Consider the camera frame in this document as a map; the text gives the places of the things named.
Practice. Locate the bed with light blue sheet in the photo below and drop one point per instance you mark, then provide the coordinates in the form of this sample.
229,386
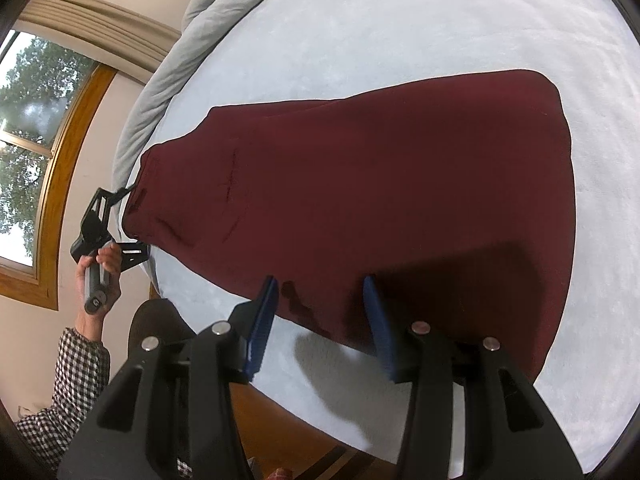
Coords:
400,20

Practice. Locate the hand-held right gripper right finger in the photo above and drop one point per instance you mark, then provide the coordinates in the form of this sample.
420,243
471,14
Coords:
382,330

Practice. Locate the person's left forearm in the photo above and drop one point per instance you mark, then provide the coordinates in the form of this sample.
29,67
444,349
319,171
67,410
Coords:
70,390

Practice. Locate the person's left hand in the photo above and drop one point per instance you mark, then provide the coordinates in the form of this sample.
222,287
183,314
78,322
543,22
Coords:
114,267

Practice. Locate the maroon pants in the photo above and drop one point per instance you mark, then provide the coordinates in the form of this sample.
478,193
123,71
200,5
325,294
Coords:
375,185

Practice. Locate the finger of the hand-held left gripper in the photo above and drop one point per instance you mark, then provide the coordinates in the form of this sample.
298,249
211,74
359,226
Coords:
142,256
107,192

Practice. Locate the grey duvet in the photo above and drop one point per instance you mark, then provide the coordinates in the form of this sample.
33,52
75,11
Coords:
200,25

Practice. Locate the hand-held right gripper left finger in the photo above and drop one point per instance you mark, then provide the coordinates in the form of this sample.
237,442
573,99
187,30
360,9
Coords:
260,330

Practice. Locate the wooden framed window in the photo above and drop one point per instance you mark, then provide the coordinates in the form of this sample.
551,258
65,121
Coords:
30,125

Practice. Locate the beige curtain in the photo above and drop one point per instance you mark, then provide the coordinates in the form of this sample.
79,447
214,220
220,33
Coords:
100,25

